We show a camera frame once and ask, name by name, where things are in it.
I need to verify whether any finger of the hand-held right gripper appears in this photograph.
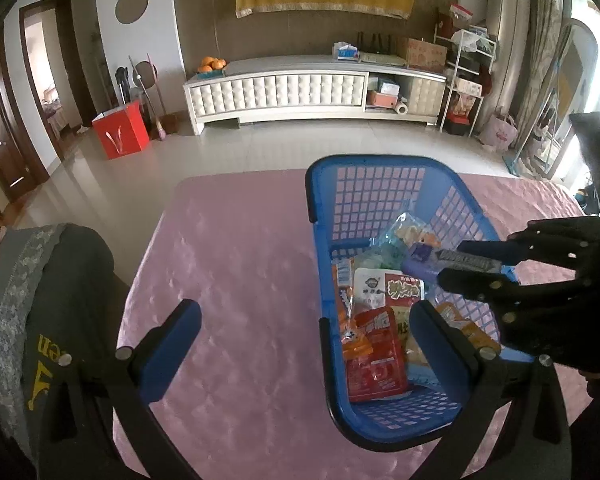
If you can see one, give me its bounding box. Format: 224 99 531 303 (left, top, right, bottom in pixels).
437 268 600 326
457 217 600 273

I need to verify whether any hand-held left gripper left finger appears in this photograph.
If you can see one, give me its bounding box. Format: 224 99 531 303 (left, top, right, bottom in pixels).
37 299 202 480

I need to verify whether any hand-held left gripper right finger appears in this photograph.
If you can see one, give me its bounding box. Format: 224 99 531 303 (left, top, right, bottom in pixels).
409 300 573 480

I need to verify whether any large red snack packet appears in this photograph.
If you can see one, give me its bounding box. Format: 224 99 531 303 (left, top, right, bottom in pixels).
342 306 411 403

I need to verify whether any red and yellow snack packet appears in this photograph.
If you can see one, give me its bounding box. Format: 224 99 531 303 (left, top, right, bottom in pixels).
384 271 427 356

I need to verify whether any blue plastic basket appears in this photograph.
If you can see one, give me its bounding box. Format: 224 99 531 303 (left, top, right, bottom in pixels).
305 155 536 453

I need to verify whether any cream white snack packet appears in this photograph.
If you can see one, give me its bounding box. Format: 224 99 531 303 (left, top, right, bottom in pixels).
352 267 388 311

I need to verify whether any green cracker packet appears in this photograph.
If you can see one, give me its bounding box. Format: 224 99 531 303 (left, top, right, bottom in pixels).
355 247 406 273

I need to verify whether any pale blue clear packet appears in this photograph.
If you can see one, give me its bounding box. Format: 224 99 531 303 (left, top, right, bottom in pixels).
370 211 443 261

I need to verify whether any pink tablecloth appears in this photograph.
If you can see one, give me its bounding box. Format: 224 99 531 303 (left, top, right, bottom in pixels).
112 170 600 480

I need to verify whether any arched grey board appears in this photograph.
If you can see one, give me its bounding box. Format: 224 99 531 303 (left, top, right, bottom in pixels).
547 16 600 178

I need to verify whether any chair with dark cover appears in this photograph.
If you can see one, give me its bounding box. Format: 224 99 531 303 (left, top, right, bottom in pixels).
0 223 131 480

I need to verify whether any pink and white tote bag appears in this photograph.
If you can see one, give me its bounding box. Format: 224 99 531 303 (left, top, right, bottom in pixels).
480 112 518 150

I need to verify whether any standing air conditioner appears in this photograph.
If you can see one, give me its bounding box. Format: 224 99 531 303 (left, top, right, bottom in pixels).
485 0 531 121

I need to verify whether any patterned curtain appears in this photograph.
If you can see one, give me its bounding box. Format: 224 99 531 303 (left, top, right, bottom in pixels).
515 0 573 126

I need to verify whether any white metal rack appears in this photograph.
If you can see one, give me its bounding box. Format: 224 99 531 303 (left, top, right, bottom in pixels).
432 20 498 136

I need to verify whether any clear plastic bag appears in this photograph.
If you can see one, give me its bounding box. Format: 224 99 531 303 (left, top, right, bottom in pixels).
450 29 493 53

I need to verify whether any broom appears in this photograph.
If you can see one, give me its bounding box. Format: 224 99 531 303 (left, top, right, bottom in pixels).
147 52 168 141

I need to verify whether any red gift bag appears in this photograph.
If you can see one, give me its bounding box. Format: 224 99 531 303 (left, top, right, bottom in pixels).
91 100 151 161

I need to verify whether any cardboard box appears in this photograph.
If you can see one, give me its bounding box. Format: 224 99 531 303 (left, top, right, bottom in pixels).
397 36 448 72

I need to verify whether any black upright object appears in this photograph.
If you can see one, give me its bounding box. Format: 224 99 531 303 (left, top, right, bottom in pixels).
114 66 131 106

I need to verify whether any row of dark bottles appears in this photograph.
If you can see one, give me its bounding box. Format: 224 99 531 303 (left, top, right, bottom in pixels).
356 31 395 55

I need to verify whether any brown wooden door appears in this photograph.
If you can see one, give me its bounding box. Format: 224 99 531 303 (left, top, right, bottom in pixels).
0 30 48 216

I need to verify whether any white tv cabinet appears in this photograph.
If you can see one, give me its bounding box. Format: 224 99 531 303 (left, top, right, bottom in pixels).
182 54 448 136

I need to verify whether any pile of oranges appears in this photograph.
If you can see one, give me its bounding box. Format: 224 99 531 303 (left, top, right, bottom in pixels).
196 56 228 75

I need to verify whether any brown door frame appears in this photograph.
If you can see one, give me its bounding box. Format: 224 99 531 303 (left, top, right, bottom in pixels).
19 0 96 171

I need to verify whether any round brown wall decor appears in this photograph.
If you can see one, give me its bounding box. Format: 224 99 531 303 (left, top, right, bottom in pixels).
115 0 150 25

